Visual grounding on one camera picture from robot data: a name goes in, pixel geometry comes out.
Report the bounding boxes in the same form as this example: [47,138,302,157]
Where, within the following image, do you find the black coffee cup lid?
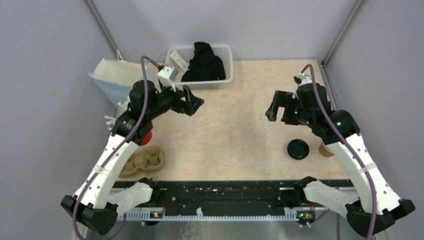
[287,139,310,160]

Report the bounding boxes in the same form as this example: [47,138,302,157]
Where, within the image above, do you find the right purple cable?
[299,63,379,240]

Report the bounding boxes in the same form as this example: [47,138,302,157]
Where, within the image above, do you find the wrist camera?
[157,63,179,92]
[293,70,313,87]

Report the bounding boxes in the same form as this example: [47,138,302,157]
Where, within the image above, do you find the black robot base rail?
[136,180,322,219]

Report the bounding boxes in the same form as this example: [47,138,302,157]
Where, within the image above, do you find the stack of paper cups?
[318,142,334,158]

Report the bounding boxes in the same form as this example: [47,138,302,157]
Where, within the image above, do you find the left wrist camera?
[157,63,179,92]

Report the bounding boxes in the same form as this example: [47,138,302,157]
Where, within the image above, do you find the red straw holder cup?
[140,131,153,146]

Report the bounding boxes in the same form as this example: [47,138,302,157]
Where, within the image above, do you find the white paper packet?
[170,50,189,72]

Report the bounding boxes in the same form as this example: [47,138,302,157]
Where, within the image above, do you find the light blue paper bag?
[89,52,144,110]

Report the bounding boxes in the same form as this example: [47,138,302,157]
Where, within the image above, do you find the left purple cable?
[71,55,163,240]

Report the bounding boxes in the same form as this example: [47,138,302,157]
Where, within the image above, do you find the brown pulp cup carrier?
[119,146,166,178]

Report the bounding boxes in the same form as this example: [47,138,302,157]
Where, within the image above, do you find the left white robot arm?
[61,80,205,236]

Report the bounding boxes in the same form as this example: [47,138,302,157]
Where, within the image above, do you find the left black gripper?
[146,80,204,119]

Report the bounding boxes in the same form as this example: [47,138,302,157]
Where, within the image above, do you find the white plastic basket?
[165,41,234,90]

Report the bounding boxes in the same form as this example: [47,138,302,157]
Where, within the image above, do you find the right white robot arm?
[265,83,416,238]

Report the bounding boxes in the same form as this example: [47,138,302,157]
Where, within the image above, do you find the black cloth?
[181,42,227,82]

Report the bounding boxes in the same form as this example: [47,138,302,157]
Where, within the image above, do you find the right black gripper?
[265,89,314,127]

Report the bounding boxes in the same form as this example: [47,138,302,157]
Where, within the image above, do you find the purple cable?
[71,55,163,240]
[299,63,379,240]

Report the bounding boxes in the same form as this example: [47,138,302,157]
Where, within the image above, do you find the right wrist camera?
[293,70,313,87]

